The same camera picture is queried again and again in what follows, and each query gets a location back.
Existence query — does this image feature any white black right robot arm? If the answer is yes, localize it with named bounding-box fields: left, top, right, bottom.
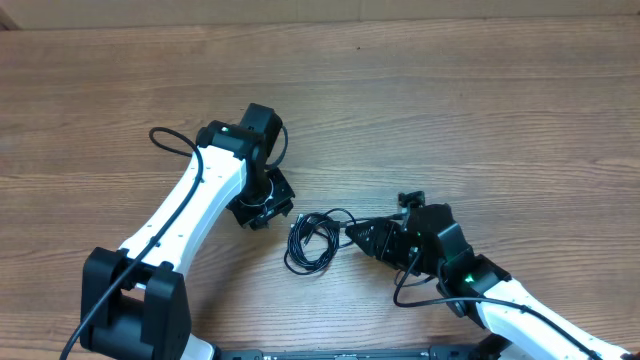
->
left=346, top=204, right=639, bottom=359

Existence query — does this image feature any black USB-A cable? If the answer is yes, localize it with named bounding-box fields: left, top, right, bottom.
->
left=282, top=212, right=342, bottom=276

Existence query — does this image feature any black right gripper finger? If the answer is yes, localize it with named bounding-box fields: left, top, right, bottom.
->
left=353, top=236, right=388, bottom=260
left=345, top=218, right=395, bottom=243

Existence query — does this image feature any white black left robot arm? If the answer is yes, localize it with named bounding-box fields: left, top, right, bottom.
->
left=61, top=103, right=295, bottom=360

